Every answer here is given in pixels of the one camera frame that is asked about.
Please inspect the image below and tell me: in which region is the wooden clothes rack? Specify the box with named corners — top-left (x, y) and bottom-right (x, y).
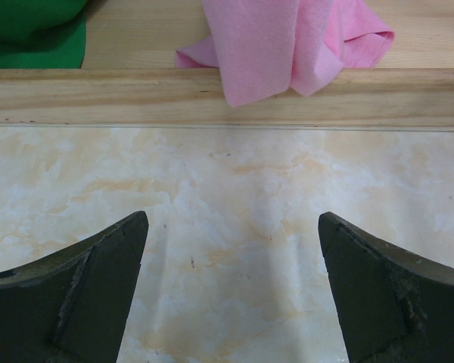
top-left (0, 1), bottom-right (454, 132)

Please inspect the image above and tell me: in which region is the pink t-shirt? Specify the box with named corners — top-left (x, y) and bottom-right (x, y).
top-left (176, 0), bottom-right (394, 107)

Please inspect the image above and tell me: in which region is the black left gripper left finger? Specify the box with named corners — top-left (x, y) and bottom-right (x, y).
top-left (0, 211), bottom-right (148, 362)

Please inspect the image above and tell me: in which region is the green tank top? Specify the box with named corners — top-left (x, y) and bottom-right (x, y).
top-left (0, 0), bottom-right (87, 69)

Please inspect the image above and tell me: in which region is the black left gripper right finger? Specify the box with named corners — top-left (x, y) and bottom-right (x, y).
top-left (318, 213), bottom-right (454, 362)

